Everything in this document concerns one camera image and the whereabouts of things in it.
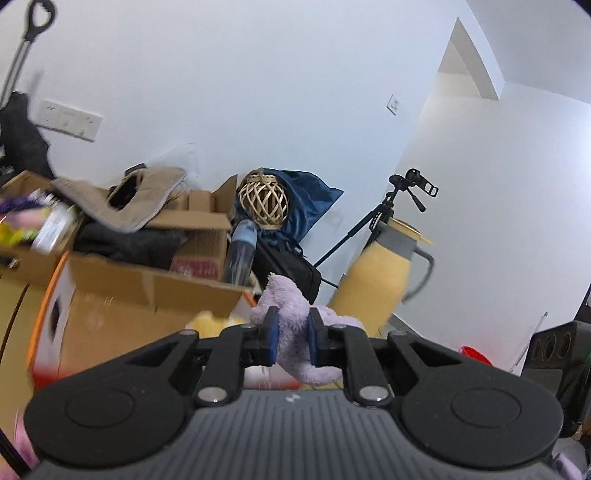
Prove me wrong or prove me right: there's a yellow packet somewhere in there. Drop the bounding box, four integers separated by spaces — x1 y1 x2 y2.
0 222 29 246

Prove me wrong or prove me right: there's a black carry bag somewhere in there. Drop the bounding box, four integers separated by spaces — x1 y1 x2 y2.
252 237 323 305

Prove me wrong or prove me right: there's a black trolley handle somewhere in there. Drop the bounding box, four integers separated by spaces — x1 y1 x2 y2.
0 0 57 110

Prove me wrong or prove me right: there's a purple plush toy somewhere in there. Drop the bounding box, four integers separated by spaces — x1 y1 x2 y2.
249 273 368 387

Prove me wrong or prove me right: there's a blue fabric bag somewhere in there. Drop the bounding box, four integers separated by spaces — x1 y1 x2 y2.
233 170 345 246

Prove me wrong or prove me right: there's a wicker ball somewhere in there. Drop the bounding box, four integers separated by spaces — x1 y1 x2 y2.
237 168 291 230

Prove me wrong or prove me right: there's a black cloth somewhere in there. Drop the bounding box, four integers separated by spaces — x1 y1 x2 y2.
74 222 186 271

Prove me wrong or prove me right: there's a red plastic basin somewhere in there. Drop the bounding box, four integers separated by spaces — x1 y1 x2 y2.
459 344 493 366

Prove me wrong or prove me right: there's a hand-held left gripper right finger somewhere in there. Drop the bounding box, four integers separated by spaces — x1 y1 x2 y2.
308 306 462 408

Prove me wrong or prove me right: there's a black box with round holes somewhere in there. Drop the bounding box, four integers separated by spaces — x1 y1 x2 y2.
526 318 591 403

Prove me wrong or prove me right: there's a yellow plush toy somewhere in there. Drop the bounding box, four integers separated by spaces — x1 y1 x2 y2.
187 310 248 337

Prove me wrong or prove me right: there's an open brown cardboard box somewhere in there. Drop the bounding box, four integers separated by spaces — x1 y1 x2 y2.
148 174 239 278

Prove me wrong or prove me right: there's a white wall socket strip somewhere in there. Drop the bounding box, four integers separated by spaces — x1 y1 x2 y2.
34 99 105 143

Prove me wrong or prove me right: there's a red cardboard box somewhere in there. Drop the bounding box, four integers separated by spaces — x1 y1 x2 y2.
27 251 257 389

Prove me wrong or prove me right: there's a clear water bottle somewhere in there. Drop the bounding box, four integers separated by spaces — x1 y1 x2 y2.
221 219 258 285

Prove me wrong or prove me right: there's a black trolley bag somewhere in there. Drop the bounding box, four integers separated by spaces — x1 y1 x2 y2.
0 91 55 179

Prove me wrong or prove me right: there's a yellow thermos jug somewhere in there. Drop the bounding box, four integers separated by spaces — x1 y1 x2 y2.
327 217 436 337

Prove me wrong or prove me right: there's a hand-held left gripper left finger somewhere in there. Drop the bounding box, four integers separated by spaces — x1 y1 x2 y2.
122 306 281 408

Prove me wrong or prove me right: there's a black tripod with camera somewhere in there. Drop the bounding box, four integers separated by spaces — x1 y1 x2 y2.
314 168 439 289

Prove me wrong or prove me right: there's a white packet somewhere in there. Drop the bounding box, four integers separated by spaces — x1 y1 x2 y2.
30 203 78 254

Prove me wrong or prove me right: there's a cardboard box with handle hole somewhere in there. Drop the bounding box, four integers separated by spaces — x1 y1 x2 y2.
0 171 85 288

